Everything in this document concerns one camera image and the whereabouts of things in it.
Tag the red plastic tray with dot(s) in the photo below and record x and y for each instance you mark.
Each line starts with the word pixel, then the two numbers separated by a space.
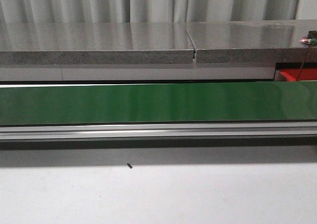
pixel 299 75

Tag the green conveyor belt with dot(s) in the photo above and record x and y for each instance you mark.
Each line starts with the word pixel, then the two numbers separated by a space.
pixel 179 102

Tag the white pleated curtain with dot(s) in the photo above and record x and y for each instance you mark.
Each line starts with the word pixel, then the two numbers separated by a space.
pixel 36 11

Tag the small circuit board red LED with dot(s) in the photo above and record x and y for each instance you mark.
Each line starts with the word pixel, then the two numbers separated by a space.
pixel 308 41

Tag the aluminium conveyor frame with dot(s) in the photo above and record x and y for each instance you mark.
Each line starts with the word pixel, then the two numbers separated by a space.
pixel 159 130

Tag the grey stone countertop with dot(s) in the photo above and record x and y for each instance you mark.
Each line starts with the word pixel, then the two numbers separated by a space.
pixel 267 41

